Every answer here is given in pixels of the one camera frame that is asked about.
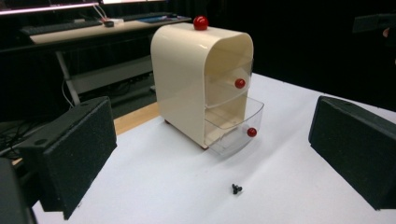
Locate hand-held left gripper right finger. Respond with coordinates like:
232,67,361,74
307,95,396,211

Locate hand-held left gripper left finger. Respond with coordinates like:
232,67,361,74
18,96,119,221

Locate clear drawer with red knob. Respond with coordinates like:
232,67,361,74
204,59,254,110
204,96,265,157

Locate metal desk leg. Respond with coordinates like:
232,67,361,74
55,50,82,107

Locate grey desk crossbar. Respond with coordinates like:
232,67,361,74
66,55,156,95

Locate white table cover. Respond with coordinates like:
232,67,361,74
31,73,396,224

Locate wooden desk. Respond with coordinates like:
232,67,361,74
29,16,192,45

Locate cream drawer cabinet with red ball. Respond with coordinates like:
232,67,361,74
150,15,255,149

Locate black keyboard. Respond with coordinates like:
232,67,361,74
122,12,178,22
20,20,104,36

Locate monitor with pink lit edge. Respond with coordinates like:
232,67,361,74
0,1,101,17

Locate blue mat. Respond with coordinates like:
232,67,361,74
136,15,185,24

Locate white cable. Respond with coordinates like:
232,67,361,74
61,78,76,109

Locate black cables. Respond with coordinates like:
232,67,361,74
0,119,43,158

